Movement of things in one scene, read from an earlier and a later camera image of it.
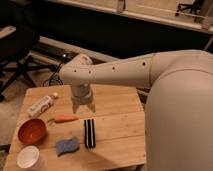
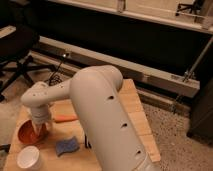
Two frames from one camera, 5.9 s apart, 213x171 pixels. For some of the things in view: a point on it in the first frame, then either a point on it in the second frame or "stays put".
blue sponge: (65, 146) stays put
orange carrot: (63, 118) stays put
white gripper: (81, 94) -> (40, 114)
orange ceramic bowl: (31, 131) stays put
